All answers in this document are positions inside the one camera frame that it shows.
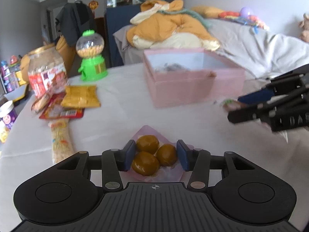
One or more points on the dark jacket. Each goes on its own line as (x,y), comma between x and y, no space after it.
(74,21)

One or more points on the peanut jar with gold lid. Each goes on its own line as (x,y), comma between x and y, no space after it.
(45,72)

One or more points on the grey sofa cover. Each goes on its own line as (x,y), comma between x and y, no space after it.
(260,50)

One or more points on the orange hanging ornament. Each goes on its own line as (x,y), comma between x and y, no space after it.
(93,4)

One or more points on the yellow snack packet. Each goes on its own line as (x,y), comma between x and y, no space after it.
(80,96)

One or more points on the dark jerky packet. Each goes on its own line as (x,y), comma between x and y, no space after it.
(172,67)

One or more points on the purple snack cup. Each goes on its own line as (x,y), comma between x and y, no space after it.
(8,116)

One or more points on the beige plush toy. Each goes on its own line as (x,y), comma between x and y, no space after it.
(304,27)

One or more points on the small colourful snack packet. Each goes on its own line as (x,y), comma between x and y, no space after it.
(230,104)

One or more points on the pink gift box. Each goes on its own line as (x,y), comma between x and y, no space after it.
(193,87)

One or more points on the dark blue cabinet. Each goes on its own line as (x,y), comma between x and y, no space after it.
(118,21)

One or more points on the clear packet of braised eggs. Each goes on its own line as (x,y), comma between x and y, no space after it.
(147,157)

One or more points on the colourful toy pile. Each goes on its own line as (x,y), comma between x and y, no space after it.
(251,19)

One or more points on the small orange snack packet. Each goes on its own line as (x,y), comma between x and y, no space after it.
(41,102)

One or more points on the yellow chair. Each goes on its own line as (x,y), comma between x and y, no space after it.
(66,53)

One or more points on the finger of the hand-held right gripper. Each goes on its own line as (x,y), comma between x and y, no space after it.
(256,95)
(243,116)

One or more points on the long pale noodle snack packet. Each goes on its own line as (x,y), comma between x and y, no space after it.
(61,140)

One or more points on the yellow pillow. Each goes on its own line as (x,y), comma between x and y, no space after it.
(207,11)

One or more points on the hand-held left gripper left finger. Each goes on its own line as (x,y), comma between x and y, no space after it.
(128,156)

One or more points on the red snack packet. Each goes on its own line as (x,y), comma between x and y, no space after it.
(61,111)

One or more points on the green gumball machine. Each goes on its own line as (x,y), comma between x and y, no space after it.
(93,65)

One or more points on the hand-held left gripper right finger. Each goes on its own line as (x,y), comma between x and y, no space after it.
(182,156)

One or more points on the orange and cream duvet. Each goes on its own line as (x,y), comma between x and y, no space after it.
(169,31)

